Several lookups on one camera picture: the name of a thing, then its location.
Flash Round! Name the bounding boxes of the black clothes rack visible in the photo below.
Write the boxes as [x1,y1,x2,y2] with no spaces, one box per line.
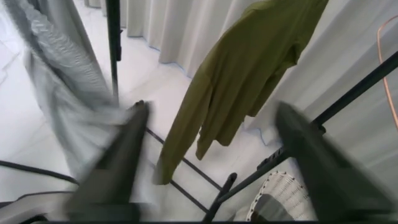
[105,0,398,222]

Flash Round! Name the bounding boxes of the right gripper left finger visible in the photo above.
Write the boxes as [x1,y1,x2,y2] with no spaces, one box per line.
[67,100,150,222]

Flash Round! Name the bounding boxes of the green long-sleeved shirt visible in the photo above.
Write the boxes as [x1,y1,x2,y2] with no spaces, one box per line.
[152,0,330,186]

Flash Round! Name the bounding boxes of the pink clothes hanger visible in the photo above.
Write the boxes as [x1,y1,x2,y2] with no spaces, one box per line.
[376,14,398,131]

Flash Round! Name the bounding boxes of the black cable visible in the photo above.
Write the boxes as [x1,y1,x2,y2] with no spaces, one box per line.
[0,159,79,185]

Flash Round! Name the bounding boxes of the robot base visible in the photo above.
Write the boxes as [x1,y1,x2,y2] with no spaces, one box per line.
[0,191,75,224]

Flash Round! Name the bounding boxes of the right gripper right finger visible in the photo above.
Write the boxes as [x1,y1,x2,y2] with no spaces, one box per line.
[275,101,396,222]

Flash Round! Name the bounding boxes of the pale grey shorts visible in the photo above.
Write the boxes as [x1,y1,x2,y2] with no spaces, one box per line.
[2,0,131,181]

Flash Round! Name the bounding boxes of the white laundry basket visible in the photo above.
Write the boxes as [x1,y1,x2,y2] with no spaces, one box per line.
[245,170,317,222]

